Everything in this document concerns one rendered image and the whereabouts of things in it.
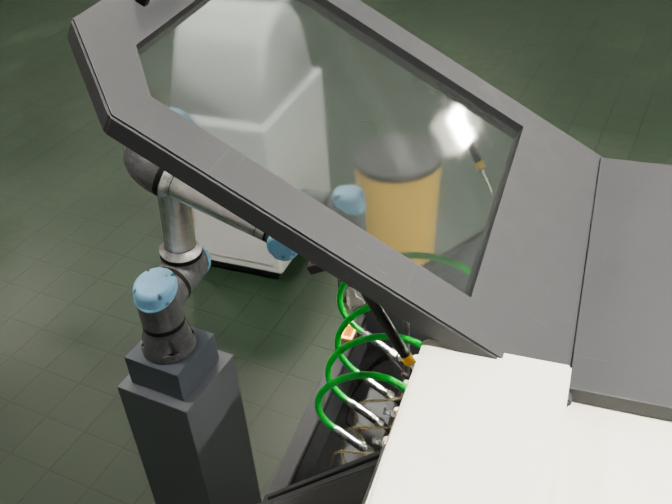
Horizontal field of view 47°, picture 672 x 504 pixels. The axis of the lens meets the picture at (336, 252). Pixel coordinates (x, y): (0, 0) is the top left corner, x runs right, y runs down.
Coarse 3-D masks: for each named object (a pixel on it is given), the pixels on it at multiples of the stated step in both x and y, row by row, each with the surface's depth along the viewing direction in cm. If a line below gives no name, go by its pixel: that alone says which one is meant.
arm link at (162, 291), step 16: (144, 272) 205; (160, 272) 204; (176, 272) 207; (144, 288) 201; (160, 288) 200; (176, 288) 202; (144, 304) 200; (160, 304) 200; (176, 304) 204; (144, 320) 204; (160, 320) 202; (176, 320) 206
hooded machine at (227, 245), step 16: (192, 208) 367; (208, 224) 370; (224, 224) 366; (208, 240) 376; (224, 240) 372; (240, 240) 368; (256, 240) 364; (224, 256) 379; (240, 256) 375; (256, 256) 371; (272, 256) 367; (256, 272) 383; (272, 272) 379
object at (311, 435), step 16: (352, 352) 206; (336, 368) 198; (320, 384) 194; (336, 400) 198; (304, 416) 186; (336, 416) 201; (304, 432) 182; (320, 432) 189; (288, 448) 178; (304, 448) 178; (320, 448) 191; (288, 464) 175; (304, 464) 180; (272, 480) 172; (288, 480) 171
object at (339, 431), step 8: (344, 376) 147; (352, 376) 146; (360, 376) 145; (368, 376) 145; (376, 376) 144; (384, 376) 144; (328, 384) 150; (336, 384) 149; (392, 384) 144; (400, 384) 144; (320, 392) 152; (320, 400) 154; (320, 408) 156; (320, 416) 157; (328, 424) 157; (336, 432) 158; (344, 432) 158; (352, 440) 158; (360, 448) 158; (368, 448) 159
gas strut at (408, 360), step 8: (368, 304) 122; (376, 304) 122; (376, 312) 122; (384, 312) 123; (384, 320) 123; (384, 328) 124; (392, 328) 124; (392, 336) 125; (392, 344) 126; (400, 344) 126; (400, 352) 126; (408, 352) 127; (408, 360) 127
